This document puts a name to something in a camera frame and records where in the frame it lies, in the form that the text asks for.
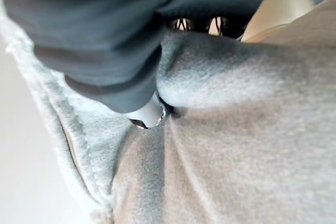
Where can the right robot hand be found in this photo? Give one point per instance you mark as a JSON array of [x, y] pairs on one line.
[[99, 40]]

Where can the grey plush cushion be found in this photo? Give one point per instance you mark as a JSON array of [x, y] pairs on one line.
[[223, 129]]

